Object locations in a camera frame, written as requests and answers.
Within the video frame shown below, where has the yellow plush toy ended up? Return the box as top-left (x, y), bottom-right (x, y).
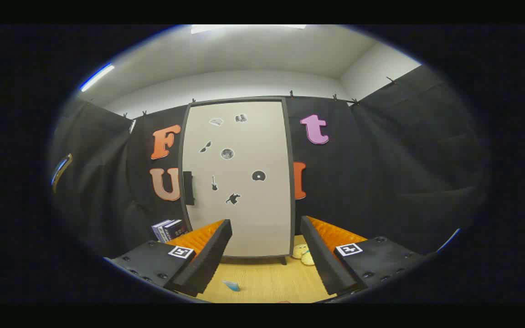
top-left (292, 244), bottom-right (315, 266)

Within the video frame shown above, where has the long ceiling light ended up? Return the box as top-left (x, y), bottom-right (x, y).
top-left (79, 63), bottom-right (115, 92)

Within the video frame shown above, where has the black door handle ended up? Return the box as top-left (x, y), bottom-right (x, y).
top-left (183, 171), bottom-right (195, 205)

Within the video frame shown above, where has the grey cabinet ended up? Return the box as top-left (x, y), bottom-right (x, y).
top-left (178, 97), bottom-right (296, 266)

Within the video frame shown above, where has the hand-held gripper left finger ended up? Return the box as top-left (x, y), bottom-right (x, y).
top-left (111, 219), bottom-right (233, 297)

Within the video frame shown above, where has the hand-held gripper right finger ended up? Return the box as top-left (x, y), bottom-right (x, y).
top-left (300, 216), bottom-right (427, 296)

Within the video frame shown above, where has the wide ceiling light panel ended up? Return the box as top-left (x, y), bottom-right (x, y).
top-left (191, 24), bottom-right (307, 35)

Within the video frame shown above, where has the dark blue book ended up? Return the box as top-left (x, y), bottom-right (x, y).
top-left (162, 220), bottom-right (189, 242)

